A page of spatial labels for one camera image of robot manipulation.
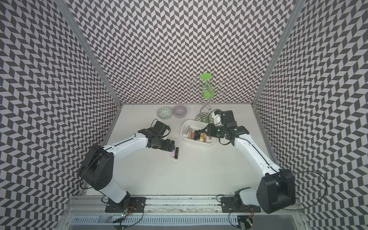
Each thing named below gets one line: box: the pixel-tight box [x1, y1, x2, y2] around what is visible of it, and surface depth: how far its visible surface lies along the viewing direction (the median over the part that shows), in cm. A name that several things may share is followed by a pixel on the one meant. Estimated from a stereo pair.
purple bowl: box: [172, 105, 187, 119], surface depth 111 cm
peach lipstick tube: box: [187, 127, 193, 139], surface depth 101 cm
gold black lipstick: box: [199, 131, 205, 142], surface depth 98 cm
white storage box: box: [180, 119, 217, 145], surface depth 99 cm
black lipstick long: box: [174, 147, 180, 161], surface depth 93 cm
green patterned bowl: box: [156, 106, 173, 120], surface depth 113 cm
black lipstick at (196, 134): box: [194, 129, 199, 141], surface depth 101 cm
